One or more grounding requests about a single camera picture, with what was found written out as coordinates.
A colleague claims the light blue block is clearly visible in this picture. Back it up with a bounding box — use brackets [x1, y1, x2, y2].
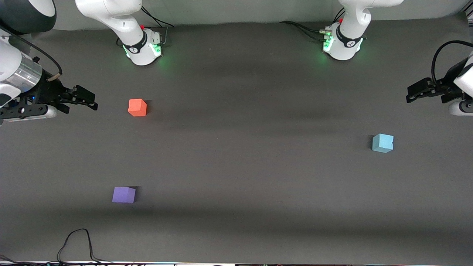
[371, 133, 394, 153]

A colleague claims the orange block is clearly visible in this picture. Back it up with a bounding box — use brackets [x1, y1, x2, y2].
[127, 99, 147, 117]

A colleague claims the purple block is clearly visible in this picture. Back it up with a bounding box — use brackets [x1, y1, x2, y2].
[112, 187, 136, 204]

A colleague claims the black right arm wrist cable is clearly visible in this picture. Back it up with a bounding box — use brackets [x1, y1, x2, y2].
[0, 25, 63, 82]

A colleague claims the black right base cable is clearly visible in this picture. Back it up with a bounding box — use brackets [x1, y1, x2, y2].
[140, 5, 175, 47]

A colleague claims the black base cable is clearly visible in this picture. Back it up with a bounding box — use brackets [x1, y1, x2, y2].
[140, 5, 175, 47]
[279, 7, 346, 42]

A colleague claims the black looped table cable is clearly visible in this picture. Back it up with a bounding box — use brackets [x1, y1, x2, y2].
[57, 228, 113, 265]

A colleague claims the black left base cable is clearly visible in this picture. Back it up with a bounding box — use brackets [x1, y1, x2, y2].
[279, 7, 346, 42]

